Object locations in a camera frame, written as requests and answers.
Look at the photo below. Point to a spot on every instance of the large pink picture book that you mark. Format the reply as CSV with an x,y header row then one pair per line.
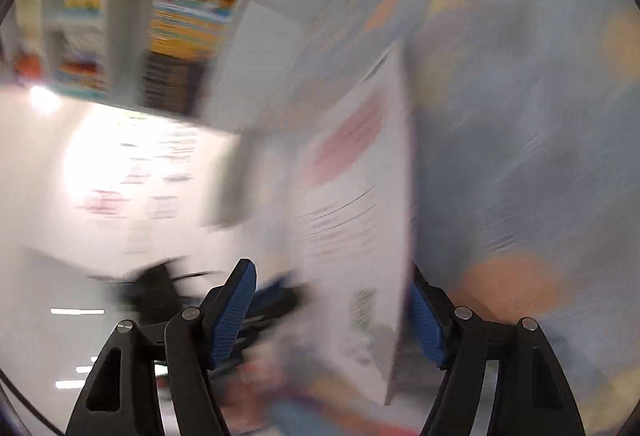
x,y
360,226

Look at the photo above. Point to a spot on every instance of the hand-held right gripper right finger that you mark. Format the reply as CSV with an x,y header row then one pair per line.
x,y
425,321

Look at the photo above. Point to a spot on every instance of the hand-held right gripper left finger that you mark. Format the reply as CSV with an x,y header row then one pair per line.
x,y
232,311

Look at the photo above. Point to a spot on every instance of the row of shelved books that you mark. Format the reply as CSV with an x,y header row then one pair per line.
x,y
192,21
82,16

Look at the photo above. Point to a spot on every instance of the white wall poster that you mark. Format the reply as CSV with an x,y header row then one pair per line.
x,y
150,176

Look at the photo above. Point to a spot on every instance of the white bookshelf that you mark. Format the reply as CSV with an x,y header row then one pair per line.
x,y
125,16

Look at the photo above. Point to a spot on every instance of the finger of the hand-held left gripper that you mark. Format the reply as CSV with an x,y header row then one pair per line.
x,y
275,296

